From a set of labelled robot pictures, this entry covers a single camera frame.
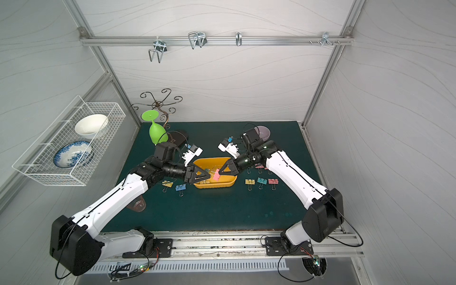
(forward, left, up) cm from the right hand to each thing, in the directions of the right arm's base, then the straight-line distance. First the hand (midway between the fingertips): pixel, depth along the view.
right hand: (221, 172), depth 72 cm
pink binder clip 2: (-1, -15, +6) cm, 16 cm away
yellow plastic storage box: (0, +4, +4) cm, 6 cm away
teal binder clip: (+7, -20, -22) cm, 30 cm away
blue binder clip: (+1, +22, -19) cm, 30 cm away
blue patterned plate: (-1, +54, +12) cm, 56 cm away
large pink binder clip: (-2, +2, +1) cm, 3 cm away
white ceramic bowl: (+13, +56, +12) cm, 59 cm away
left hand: (-3, +5, +1) cm, 6 cm away
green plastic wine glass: (+19, +33, +2) cm, 38 cm away
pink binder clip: (+7, -25, -22) cm, 34 cm away
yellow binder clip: (+6, -13, -21) cm, 25 cm away
